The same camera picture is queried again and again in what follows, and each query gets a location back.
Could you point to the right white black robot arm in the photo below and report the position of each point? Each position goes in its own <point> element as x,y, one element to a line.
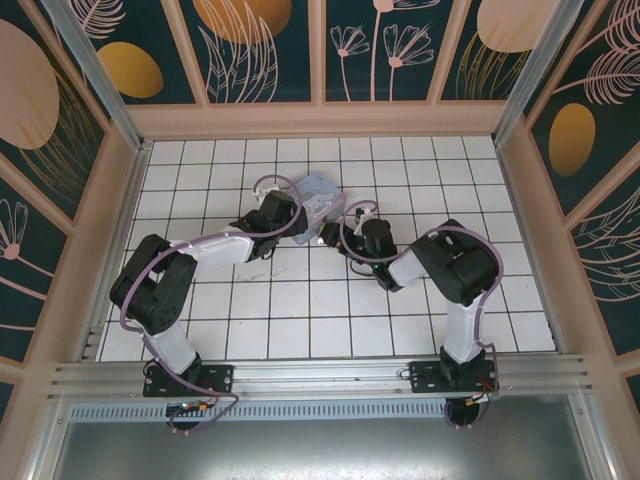
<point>462,320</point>

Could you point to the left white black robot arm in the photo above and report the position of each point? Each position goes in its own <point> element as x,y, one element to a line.
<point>220,248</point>

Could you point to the small circuit board with connector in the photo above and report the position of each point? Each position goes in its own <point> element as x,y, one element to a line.
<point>482,398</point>
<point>190,407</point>

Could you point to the grey metal sheet panel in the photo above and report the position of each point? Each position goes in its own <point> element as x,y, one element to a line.
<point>320,450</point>

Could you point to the aluminium mounting rail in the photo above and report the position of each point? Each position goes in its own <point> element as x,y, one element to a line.
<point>320,375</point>

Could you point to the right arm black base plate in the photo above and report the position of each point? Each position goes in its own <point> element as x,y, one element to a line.
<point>425,375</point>

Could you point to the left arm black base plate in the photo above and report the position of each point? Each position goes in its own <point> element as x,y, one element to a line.
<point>220,375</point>

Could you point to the aluminium frame post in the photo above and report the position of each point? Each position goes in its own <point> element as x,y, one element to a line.
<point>100,80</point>
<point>535,75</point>

